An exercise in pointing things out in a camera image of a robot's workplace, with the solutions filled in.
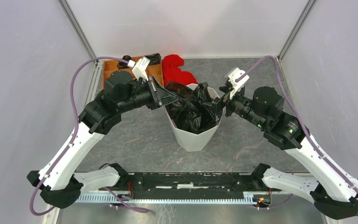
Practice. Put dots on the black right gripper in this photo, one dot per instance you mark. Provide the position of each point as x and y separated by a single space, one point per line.
218 103

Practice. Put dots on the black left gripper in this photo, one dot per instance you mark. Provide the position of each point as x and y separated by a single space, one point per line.
157 102

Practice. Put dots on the black plastic trash bag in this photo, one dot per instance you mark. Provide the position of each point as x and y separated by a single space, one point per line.
187 113

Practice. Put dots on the white plastic trash bin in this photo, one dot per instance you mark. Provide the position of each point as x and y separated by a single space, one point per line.
194 142

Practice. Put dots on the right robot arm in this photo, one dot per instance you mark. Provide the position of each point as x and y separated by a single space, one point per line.
330 189

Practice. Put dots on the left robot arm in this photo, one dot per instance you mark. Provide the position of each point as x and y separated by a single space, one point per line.
58 183

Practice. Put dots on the red cloth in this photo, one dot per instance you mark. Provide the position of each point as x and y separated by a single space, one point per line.
173 73

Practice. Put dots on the black bag roll right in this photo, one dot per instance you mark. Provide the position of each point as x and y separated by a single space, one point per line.
154 58

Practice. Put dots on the wooden compartment tray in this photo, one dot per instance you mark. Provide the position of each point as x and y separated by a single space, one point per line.
111 66

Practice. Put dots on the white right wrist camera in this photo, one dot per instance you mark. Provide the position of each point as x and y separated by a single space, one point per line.
237 78

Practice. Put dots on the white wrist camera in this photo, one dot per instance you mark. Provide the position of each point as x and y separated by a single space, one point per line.
237 78
139 68

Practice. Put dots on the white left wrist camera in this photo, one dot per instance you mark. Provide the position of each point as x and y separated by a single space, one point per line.
139 68

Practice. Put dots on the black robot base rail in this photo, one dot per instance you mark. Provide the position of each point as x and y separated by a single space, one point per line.
187 185

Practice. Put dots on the white slotted cable duct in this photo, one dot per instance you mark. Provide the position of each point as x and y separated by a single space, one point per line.
106 197

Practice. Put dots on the left aluminium corner post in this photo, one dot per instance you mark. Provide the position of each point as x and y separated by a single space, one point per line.
77 27

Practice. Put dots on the aluminium corner post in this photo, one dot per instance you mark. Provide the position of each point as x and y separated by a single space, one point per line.
296 28
77 27

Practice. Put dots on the right aluminium corner post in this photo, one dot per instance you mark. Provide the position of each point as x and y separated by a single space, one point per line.
296 28

